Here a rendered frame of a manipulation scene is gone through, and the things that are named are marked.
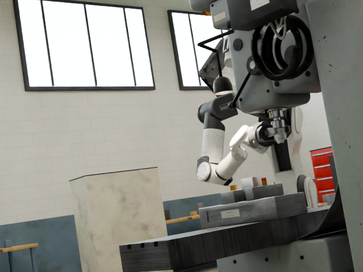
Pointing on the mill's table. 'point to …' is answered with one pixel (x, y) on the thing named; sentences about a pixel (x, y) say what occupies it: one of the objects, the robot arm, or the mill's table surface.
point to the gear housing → (220, 14)
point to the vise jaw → (232, 197)
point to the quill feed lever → (246, 79)
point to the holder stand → (333, 171)
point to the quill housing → (289, 99)
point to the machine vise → (255, 207)
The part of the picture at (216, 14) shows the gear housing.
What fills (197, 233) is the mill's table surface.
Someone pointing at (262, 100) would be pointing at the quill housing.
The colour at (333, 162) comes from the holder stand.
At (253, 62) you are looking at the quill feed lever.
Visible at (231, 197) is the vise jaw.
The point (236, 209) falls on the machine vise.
